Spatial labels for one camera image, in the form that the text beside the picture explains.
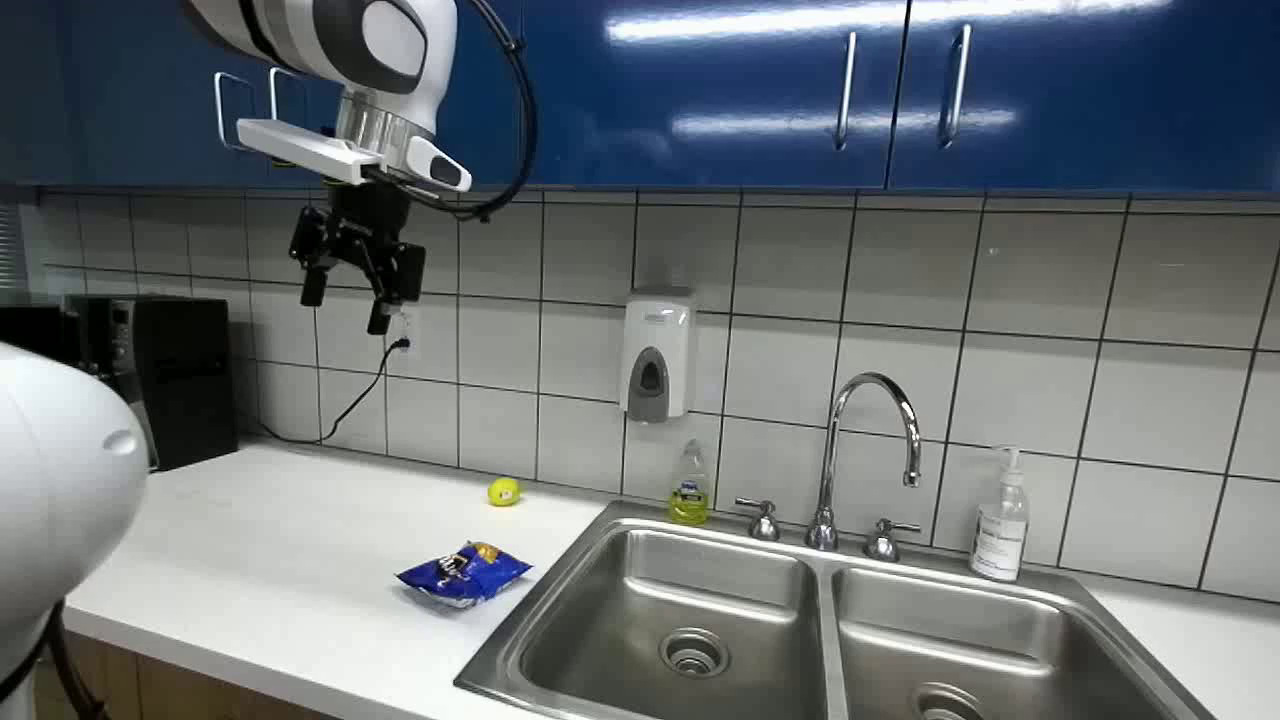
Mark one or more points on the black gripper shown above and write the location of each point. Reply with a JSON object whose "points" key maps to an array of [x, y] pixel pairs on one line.
{"points": [[361, 226]]}

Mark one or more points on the blue doritos chip pack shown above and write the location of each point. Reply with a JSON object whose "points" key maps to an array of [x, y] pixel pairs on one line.
{"points": [[460, 577]]}

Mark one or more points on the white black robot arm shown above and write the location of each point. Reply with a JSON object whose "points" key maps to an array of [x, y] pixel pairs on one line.
{"points": [[395, 40]]}

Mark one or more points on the metal sink drain strainer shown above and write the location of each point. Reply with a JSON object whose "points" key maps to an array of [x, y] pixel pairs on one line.
{"points": [[693, 655], [949, 700]]}

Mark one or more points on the stainless steel double sink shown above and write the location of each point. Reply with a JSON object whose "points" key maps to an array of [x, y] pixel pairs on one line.
{"points": [[747, 625]]}

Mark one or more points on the black countertop appliance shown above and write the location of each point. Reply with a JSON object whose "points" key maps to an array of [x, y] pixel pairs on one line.
{"points": [[181, 382]]}

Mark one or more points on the yellow green lemon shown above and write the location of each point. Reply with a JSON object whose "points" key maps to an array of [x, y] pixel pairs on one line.
{"points": [[504, 492]]}

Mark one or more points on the blue cabinet door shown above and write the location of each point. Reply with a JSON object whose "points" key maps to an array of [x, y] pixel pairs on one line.
{"points": [[693, 95], [134, 95], [1107, 95]]}

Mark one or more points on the yellow dish soap bottle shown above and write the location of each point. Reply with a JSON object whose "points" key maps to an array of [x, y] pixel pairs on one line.
{"points": [[690, 498]]}

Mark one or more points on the wooden base cabinet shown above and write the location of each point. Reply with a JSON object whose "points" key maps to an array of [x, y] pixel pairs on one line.
{"points": [[172, 687]]}

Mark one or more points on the chrome gooseneck faucet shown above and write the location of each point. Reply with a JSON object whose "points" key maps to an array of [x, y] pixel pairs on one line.
{"points": [[836, 425]]}

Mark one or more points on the clear pump soap bottle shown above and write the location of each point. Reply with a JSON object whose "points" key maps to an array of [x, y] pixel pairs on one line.
{"points": [[1003, 534]]}

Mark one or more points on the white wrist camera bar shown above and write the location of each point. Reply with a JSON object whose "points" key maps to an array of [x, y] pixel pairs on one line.
{"points": [[334, 151]]}

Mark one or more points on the white wall soap dispenser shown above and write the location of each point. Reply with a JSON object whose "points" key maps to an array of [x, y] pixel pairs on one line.
{"points": [[657, 351]]}

